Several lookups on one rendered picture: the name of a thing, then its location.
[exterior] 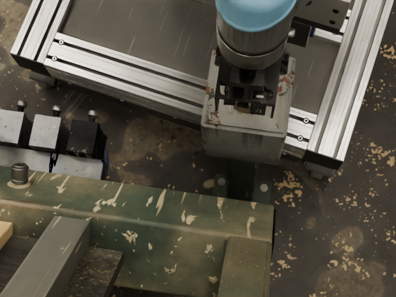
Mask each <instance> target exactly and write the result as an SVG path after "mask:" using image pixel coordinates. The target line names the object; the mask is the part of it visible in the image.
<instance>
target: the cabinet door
mask: <svg viewBox="0 0 396 297"><path fill-rule="evenodd" d="M12 234H13V223H11V222H3V221H0V250H1V249H2V247H3V246H4V244H6V242H7V241H8V239H9V238H10V237H11V236H12Z"/></svg>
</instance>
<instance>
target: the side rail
mask: <svg viewBox="0 0 396 297"><path fill-rule="evenodd" d="M271 256H272V244H271V243H270V242H268V241H263V240H256V239H248V238H243V237H236V236H230V237H228V240H227V246H226V252H225V258H224V262H223V268H222V274H221V278H220V285H219V291H218V294H217V297H269V287H270V267H271Z"/></svg>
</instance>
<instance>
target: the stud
mask: <svg viewBox="0 0 396 297"><path fill-rule="evenodd" d="M11 177H12V178H11V182H12V183H13V184H18V185H23V184H26V183H28V177H29V166H28V165H27V164H25V163H22V162H18V163H15V164H13V165H12V166H11Z"/></svg>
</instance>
